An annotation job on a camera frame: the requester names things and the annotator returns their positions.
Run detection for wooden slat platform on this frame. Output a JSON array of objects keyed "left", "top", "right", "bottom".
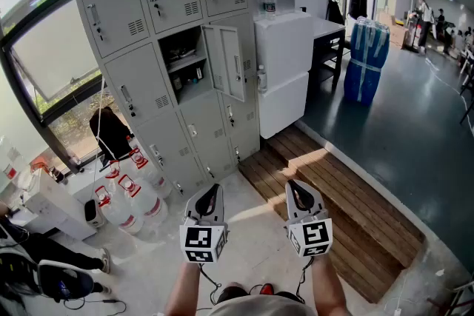
[{"left": 238, "top": 125, "right": 427, "bottom": 304}]

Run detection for black backpack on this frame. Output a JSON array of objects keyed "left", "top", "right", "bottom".
[{"left": 88, "top": 106, "right": 133, "bottom": 162}]

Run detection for blue wrapped bundle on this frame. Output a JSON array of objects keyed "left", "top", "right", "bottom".
[{"left": 343, "top": 16, "right": 391, "bottom": 107}]

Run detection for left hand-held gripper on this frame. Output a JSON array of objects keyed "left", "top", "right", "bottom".
[{"left": 179, "top": 183, "right": 229, "bottom": 264}]

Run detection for black side chair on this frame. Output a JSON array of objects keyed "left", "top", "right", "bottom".
[{"left": 458, "top": 47, "right": 474, "bottom": 125}]

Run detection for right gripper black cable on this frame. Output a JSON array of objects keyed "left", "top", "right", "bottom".
[{"left": 295, "top": 258, "right": 316, "bottom": 304}]

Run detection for dark table with white top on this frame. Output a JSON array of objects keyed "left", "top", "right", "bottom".
[{"left": 310, "top": 16, "right": 347, "bottom": 90}]

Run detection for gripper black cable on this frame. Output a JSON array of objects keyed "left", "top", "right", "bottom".
[
  {"left": 295, "top": 258, "right": 316, "bottom": 304},
  {"left": 198, "top": 263, "right": 223, "bottom": 305}
]

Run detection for grey locker door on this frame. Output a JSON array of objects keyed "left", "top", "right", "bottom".
[{"left": 201, "top": 24, "right": 247, "bottom": 104}]

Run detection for black floor cable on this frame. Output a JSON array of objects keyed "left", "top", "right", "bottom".
[{"left": 62, "top": 297, "right": 127, "bottom": 312}]

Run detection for dark drink bottle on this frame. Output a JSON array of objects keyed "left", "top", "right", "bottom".
[{"left": 47, "top": 165, "right": 70, "bottom": 185}]

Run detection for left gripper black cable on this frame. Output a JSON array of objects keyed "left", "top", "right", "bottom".
[{"left": 198, "top": 263, "right": 223, "bottom": 305}]

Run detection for orange plastic item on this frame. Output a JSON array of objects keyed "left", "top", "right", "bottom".
[{"left": 29, "top": 155, "right": 51, "bottom": 173}]

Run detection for black hanging bag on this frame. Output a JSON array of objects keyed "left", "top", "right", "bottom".
[{"left": 347, "top": 0, "right": 368, "bottom": 20}]

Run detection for person's left forearm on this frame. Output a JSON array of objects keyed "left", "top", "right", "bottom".
[{"left": 164, "top": 261, "right": 203, "bottom": 316}]

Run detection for white frame chair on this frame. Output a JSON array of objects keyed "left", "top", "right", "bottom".
[{"left": 0, "top": 247, "right": 96, "bottom": 303}]

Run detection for grey metal locker cabinet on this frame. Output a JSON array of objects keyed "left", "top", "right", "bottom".
[{"left": 71, "top": 0, "right": 262, "bottom": 199}]

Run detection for black window frame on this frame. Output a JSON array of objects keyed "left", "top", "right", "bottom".
[{"left": 0, "top": 0, "right": 108, "bottom": 175}]

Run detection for dark bundle of gear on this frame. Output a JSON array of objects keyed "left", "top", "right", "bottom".
[{"left": 166, "top": 44, "right": 197, "bottom": 64}]

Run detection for white low cabinet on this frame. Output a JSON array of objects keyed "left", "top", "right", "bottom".
[{"left": 21, "top": 168, "right": 97, "bottom": 241}]

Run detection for red handle water jug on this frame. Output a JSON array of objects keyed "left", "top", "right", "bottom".
[
  {"left": 118, "top": 174, "right": 170, "bottom": 229},
  {"left": 105, "top": 161, "right": 123, "bottom": 193},
  {"left": 127, "top": 147, "right": 173, "bottom": 199},
  {"left": 94, "top": 185, "right": 144, "bottom": 236}
]

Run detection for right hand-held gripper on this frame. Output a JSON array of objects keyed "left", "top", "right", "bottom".
[{"left": 284, "top": 178, "right": 334, "bottom": 258}]

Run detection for person's right forearm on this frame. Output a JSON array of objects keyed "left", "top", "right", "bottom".
[{"left": 310, "top": 254, "right": 351, "bottom": 316}]

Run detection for small white black appliance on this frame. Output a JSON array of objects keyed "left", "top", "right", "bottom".
[{"left": 84, "top": 198, "right": 107, "bottom": 229}]

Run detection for large clear water jug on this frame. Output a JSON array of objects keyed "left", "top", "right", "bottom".
[{"left": 0, "top": 135, "right": 29, "bottom": 193}]

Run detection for person's grey shirt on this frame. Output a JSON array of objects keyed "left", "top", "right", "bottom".
[{"left": 207, "top": 294, "right": 316, "bottom": 316}]

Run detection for person's black shorts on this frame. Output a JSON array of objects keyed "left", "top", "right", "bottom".
[{"left": 216, "top": 283, "right": 301, "bottom": 304}]

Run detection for brown cardboard boxes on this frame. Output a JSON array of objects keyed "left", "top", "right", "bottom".
[{"left": 381, "top": 13, "right": 408, "bottom": 49}]

